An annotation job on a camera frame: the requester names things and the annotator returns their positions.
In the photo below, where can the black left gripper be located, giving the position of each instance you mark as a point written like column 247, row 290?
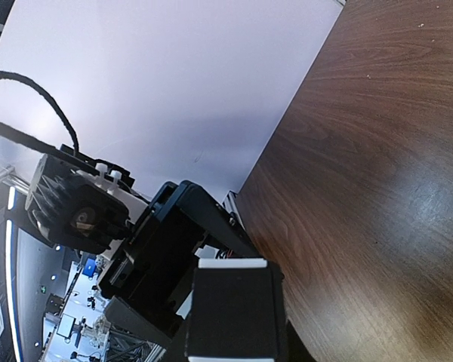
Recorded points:
column 151, row 273

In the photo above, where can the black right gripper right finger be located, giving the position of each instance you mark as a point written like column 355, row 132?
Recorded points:
column 297, row 351

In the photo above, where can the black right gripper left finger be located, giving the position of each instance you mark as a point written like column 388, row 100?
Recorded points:
column 176, row 352

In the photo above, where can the white remote control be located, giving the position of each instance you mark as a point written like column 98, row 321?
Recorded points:
column 237, row 312

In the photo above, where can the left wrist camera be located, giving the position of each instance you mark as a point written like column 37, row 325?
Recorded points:
column 81, row 202

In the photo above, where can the aluminium front rail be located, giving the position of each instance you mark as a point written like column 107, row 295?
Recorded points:
column 230, row 205

